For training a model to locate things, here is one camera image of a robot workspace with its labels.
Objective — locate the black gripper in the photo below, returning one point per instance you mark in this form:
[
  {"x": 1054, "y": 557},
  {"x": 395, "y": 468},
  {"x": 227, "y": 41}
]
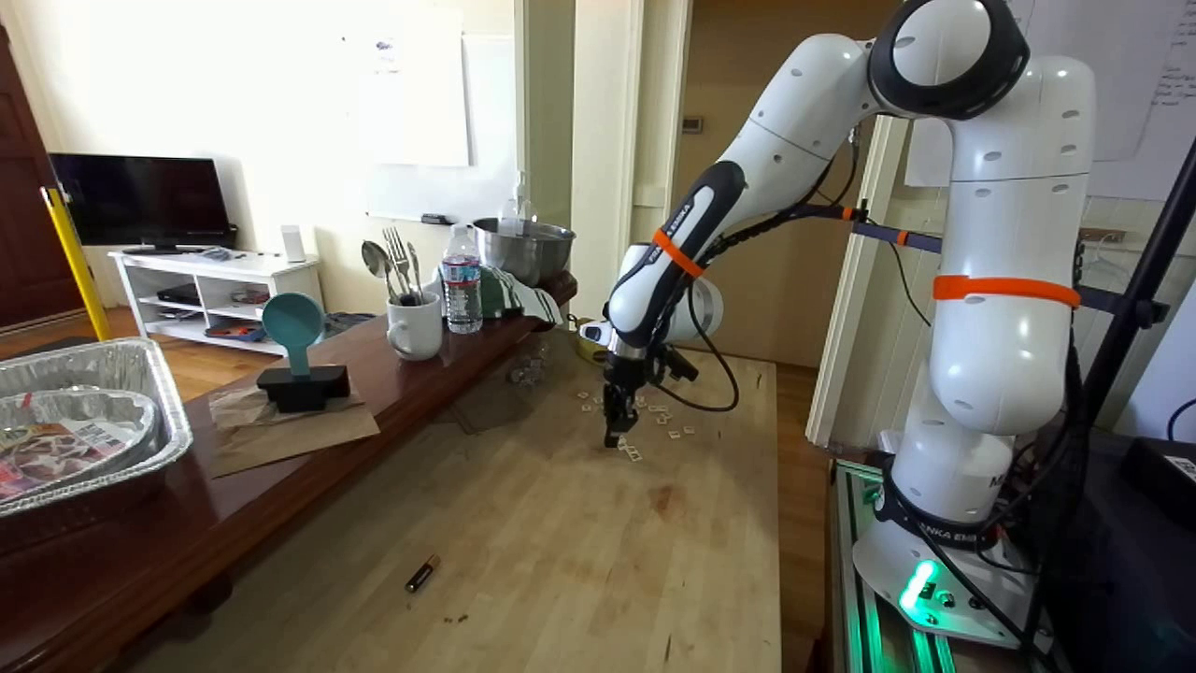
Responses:
[{"x": 625, "y": 384}]

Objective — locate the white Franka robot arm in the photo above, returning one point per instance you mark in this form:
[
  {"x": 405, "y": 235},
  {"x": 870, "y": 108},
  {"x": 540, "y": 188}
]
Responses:
[{"x": 995, "y": 360}]

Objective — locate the white crumpled cloth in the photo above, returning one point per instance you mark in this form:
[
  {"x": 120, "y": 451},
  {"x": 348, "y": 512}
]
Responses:
[{"x": 524, "y": 300}]

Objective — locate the metal cooking pot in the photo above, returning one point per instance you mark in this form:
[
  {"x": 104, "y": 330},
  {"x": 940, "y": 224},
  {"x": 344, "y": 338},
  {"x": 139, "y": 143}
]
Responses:
[{"x": 536, "y": 247}]

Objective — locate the brown wooden door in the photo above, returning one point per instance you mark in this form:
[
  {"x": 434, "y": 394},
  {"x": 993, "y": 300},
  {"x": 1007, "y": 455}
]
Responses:
[{"x": 787, "y": 311}]

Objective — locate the clear plastic water bottle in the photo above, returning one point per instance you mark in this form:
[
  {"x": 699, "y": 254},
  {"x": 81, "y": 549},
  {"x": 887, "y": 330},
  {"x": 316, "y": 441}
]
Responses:
[{"x": 460, "y": 293}]

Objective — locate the white ceramic mug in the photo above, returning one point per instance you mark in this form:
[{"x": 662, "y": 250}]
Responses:
[{"x": 418, "y": 330}]

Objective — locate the metal cutlery piece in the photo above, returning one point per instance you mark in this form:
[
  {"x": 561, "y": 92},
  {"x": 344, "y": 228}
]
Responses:
[{"x": 398, "y": 254}]

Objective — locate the metal spoon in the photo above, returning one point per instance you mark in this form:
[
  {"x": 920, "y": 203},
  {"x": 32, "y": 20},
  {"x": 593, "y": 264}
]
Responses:
[{"x": 377, "y": 254}]

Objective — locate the black base block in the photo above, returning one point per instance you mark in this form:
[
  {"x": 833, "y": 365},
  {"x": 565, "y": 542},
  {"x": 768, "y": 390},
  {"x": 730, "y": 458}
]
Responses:
[{"x": 303, "y": 390}]

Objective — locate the brown paper sheet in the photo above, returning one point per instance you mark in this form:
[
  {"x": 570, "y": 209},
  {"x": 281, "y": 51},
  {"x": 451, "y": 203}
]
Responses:
[{"x": 299, "y": 436}]

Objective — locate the teal plastic scoop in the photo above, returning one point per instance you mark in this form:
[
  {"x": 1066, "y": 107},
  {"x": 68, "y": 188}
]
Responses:
[{"x": 294, "y": 324}]

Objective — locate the blue clamp bar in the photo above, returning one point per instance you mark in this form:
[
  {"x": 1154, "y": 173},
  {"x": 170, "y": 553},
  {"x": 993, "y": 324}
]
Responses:
[{"x": 916, "y": 235}]

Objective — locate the small white box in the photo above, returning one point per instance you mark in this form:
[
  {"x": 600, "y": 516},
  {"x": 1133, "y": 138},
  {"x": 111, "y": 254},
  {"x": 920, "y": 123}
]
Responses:
[{"x": 294, "y": 243}]

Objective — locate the white low shelf unit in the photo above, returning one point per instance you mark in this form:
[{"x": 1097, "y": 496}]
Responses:
[{"x": 250, "y": 269}]

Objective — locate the large aluminium foil tray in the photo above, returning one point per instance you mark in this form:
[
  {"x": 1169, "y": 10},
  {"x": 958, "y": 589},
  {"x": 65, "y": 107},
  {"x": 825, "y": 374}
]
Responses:
[{"x": 145, "y": 369}]

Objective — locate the dark wooden side table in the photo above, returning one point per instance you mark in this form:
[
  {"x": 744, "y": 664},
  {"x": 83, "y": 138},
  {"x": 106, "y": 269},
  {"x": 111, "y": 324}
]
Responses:
[{"x": 124, "y": 561}]

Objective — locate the black flat screen television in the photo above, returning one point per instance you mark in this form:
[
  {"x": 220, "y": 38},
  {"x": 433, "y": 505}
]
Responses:
[{"x": 145, "y": 200}]

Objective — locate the black equipment case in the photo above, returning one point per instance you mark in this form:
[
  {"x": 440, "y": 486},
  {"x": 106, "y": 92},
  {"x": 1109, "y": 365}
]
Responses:
[{"x": 1122, "y": 584}]

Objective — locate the foil pie dish colourful contents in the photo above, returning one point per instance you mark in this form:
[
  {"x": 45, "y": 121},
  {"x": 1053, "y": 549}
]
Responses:
[{"x": 78, "y": 431}]

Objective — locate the black tripod pole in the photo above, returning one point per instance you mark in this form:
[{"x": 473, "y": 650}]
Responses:
[{"x": 1154, "y": 254}]

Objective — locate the yellow pole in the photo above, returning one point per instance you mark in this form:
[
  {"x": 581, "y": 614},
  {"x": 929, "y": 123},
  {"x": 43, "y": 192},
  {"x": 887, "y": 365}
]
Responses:
[{"x": 78, "y": 264}]

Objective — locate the white board with handwriting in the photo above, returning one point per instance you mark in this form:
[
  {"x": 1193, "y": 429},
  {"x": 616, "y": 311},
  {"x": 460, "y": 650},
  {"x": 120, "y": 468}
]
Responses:
[{"x": 1144, "y": 100}]

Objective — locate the green lit robot mount frame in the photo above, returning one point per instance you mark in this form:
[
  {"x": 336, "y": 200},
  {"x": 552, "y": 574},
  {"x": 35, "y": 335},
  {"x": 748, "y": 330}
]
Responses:
[{"x": 860, "y": 622}]

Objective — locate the white wall board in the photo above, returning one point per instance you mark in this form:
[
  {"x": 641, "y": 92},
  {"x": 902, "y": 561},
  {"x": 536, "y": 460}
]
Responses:
[{"x": 414, "y": 112}]

